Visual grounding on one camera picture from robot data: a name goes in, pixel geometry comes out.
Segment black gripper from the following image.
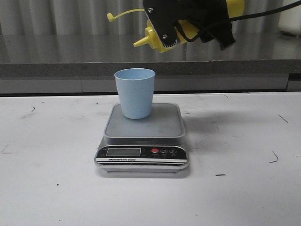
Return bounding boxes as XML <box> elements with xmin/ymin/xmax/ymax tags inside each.
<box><xmin>143</xmin><ymin>0</ymin><xmax>235</xmax><ymax>50</ymax></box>

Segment yellow squeeze bottle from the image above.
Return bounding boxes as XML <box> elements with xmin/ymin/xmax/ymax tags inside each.
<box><xmin>107</xmin><ymin>0</ymin><xmax>245</xmax><ymax>53</ymax></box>

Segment light blue plastic cup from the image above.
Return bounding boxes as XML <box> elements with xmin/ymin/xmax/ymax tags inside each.
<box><xmin>114</xmin><ymin>68</ymin><xmax>156</xmax><ymax>119</ymax></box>

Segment silver electronic kitchen scale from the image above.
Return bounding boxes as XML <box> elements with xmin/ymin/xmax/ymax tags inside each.
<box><xmin>94</xmin><ymin>103</ymin><xmax>190</xmax><ymax>173</ymax></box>

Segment white container in background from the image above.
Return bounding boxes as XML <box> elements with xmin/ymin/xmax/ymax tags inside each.
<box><xmin>278</xmin><ymin>6</ymin><xmax>301</xmax><ymax>36</ymax></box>

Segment grey stone counter ledge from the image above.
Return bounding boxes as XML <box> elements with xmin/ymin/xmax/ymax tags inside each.
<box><xmin>0</xmin><ymin>33</ymin><xmax>301</xmax><ymax>96</ymax></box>

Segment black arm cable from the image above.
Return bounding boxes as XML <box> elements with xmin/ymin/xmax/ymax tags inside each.
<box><xmin>173</xmin><ymin>0</ymin><xmax>301</xmax><ymax>43</ymax></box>

